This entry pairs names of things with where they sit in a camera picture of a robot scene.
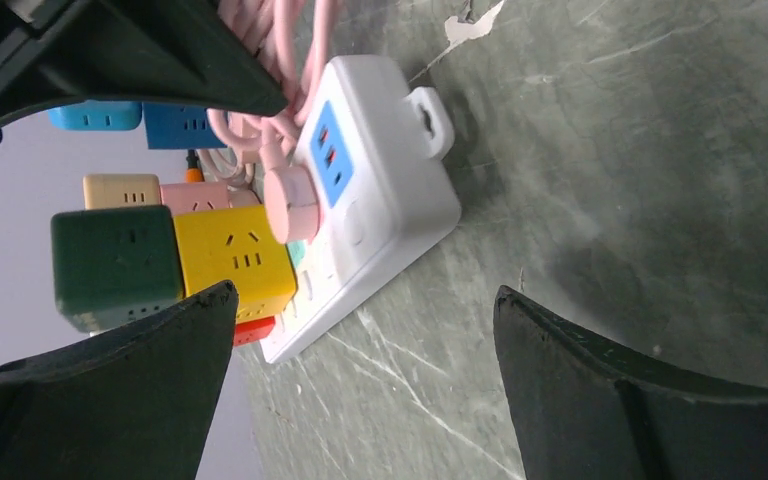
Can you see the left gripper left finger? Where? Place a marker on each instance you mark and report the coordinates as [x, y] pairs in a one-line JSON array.
[[134, 402]]

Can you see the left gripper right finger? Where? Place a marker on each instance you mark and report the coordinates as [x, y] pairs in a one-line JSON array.
[[586, 407]]

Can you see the light blue cube adapter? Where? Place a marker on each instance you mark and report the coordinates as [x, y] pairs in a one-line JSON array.
[[97, 116]]

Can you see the red cube adapter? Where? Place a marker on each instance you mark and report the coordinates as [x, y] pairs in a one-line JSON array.
[[252, 331]]

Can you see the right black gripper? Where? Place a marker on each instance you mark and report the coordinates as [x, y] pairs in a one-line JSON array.
[[58, 53]]

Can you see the white power strip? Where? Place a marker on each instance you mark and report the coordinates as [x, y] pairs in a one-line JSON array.
[[364, 192]]

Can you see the pink power strip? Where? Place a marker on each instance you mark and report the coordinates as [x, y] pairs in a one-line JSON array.
[[185, 198]]

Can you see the beige cube adapter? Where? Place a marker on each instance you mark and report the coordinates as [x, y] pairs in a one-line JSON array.
[[102, 191]]

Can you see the yellow cube adapter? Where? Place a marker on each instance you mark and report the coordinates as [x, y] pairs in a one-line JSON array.
[[236, 244]]

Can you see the orange handled screwdriver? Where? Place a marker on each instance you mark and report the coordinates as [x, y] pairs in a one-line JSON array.
[[194, 173]]

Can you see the dark blue cube adapter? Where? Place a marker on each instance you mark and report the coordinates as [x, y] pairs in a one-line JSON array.
[[178, 127]]

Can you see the green cube adapter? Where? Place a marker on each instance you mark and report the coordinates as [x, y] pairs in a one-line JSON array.
[[114, 266]]

